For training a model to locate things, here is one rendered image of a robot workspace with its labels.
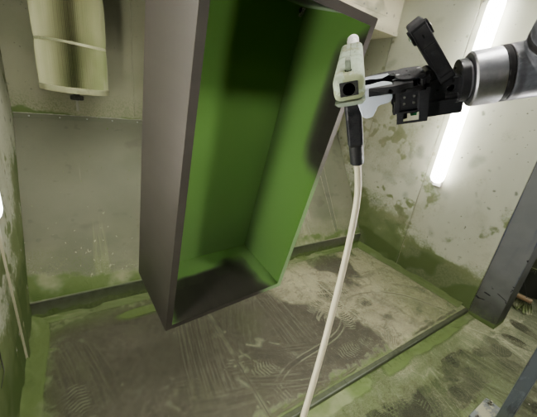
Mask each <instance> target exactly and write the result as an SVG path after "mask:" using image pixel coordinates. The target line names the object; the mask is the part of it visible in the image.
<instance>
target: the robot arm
mask: <svg viewBox="0 0 537 417"><path fill-rule="evenodd" d="M406 29H407V31H408V32H407V33H406V34H407V36H408V37H409V38H408V39H409V42H410V43H412V44H413V46H417V47H418V49H419V51H420V53H421V55H422V56H423V57H424V59H425V61H426V63H427V64H428V65H425V66H423V67H421V66H413V67H406V68H402V69H398V70H391V71H386V72H382V73H379V74H374V75H370V76H367V77H365V86H366V91H365V95H366V100H365V101H364V102H363V103H362V104H358V107H359V109H360V112H361V114H362V116H363V117H364V118H370V117H373V115H374V113H375V111H376V109H377V107H378V106H380V105H382V104H385V103H389V102H391V104H392V113H393V115H396V125H399V124H405V123H412V122H423V121H427V119H428V117H432V116H438V115H444V114H450V113H461V112H462V110H463V104H465V105H466V106H468V107H471V106H477V105H483V104H489V103H496V102H502V101H509V100H515V99H521V98H532V97H537V19H536V21H535V24H534V25H533V26H532V28H531V30H530V33H529V34H528V36H527V38H526V40H524V41H518V42H513V43H509V44H504V45H500V46H494V47H489V48H485V49H480V50H472V51H470V52H469V53H468V54H467V56H466V57H465V58H464V59H460V60H456V62H455V64H454V66H453V68H452V67H451V65H450V64H449V62H448V60H447V58H446V56H445V54H444V53H443V51H442V49H441V47H440V46H439V43H438V42H437V40H436V39H435V37H434V34H433V33H434V29H433V27H432V24H431V23H430V22H429V21H428V19H427V18H425V19H424V18H423V17H420V16H417V17H416V18H415V19H414V20H413V21H412V22H410V23H409V24H408V25H407V26H406ZM417 112H419V119H418V120H411V121H405V122H403V119H405V118H407V113H410V115H411V116H414V115H417Z"/></svg>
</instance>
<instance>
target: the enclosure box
mask: <svg viewBox="0 0 537 417"><path fill-rule="evenodd" d="M301 7H302V8H303V7H304V8H305V11H304V14H303V15H302V16H301V17H299V13H300V8H301ZM377 20H378V18H376V17H374V16H372V15H370V14H368V13H366V12H363V11H361V10H359V9H357V8H355V7H353V6H351V5H348V4H346V3H345V2H342V1H340V0H146V3H145V37H144V71H143V105H142V139H141V206H140V240H139V274H140V276H141V279H142V281H143V283H144V285H145V287H146V290H147V292H148V294H149V296H150V298H151V301H152V303H153V304H154V307H155V309H156V312H157V313H158V316H159V318H160V320H161V322H162V325H163V327H164V329H165V331H167V330H170V329H172V328H175V327H178V326H180V325H182V324H186V323H188V322H190V321H192V320H195V319H198V318H200V317H203V316H205V315H207V314H211V313H212V312H215V311H217V310H220V309H223V308H225V307H228V306H229V305H232V304H236V303H237V302H240V301H242V300H245V299H248V298H250V297H252V296H254V295H258V294H260V293H262V292H265V291H267V290H270V289H273V288H275V287H277V286H279V285H280V283H281V281H282V279H283V276H284V274H285V270H286V267H287V265H288V263H289V260H290V256H291V254H292V252H293V249H294V247H295V243H296V240H297V238H298V236H299V233H300V229H301V227H302V224H303V222H304V218H305V216H306V214H307V211H308V208H309V205H310V202H311V200H312V198H313V195H314V191H315V189H316V186H317V184H318V182H319V177H320V176H321V173H322V170H323V168H324V164H325V161H326V160H327V157H328V153H329V151H330V148H331V145H332V144H333V139H334V137H335V135H336V132H337V130H338V126H339V123H340V121H341V119H342V116H343V113H344V107H341V108H338V107H337V106H336V105H335V101H336V99H335V97H334V93H333V79H334V75H335V72H336V69H337V65H338V59H339V56H340V52H341V49H342V47H343V46H344V45H346V44H347V41H348V37H349V36H350V35H352V34H356V35H358V37H359V42H361V43H362V48H363V58H364V56H365V54H366V51H367V47H368V45H369V42H370V40H371V38H372V34H373V32H374V29H375V26H376V23H377Z"/></svg>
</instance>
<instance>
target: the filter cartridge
mask: <svg viewBox="0 0 537 417"><path fill-rule="evenodd" d="M27 4H28V10H29V16H30V22H31V30H32V34H33V37H34V51H35V57H36V68H37V73H38V78H39V82H38V83H39V87H40V89H45V90H50V91H56V92H61V93H72V94H71V95H70V99H72V100H75V101H76V109H77V111H79V100H80V101H83V100H84V97H83V96H80V94H83V95H93V96H108V95H109V90H108V67H107V56H106V50H105V48H106V40H105V22H104V11H103V0H27Z"/></svg>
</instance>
